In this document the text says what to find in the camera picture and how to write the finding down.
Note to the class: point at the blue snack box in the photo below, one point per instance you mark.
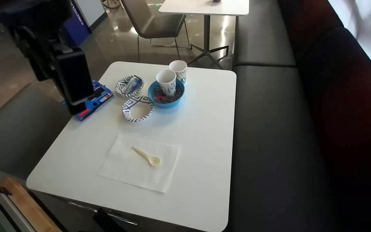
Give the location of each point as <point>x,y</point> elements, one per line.
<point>97,98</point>

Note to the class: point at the blue bowl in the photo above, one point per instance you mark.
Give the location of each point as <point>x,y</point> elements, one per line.
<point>168,103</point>

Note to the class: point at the red snacks in bowl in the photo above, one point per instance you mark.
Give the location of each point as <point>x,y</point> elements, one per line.
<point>160,98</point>

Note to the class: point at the patterned white paper cup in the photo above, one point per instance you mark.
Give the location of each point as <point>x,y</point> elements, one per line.
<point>167,81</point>
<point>180,68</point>

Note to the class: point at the cream plastic spoon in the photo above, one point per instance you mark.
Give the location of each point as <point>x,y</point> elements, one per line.
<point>154,161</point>

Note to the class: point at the silver blue wrapper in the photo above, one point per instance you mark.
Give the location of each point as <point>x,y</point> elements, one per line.
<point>133,84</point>

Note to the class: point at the white paper napkin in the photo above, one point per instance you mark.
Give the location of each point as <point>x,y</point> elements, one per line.
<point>125,171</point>

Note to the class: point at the black bench sofa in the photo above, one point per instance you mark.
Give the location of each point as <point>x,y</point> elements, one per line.
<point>280,149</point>

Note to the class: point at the grey chair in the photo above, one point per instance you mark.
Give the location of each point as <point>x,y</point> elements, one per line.
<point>151,17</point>

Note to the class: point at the white side table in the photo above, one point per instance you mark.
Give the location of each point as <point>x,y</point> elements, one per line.
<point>203,6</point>

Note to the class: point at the white panel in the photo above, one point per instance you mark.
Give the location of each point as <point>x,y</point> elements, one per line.
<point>89,10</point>

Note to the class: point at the grey seat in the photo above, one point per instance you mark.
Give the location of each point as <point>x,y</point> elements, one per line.
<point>19,129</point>

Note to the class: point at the wooden shelf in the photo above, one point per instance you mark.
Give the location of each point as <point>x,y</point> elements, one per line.
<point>26,206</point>

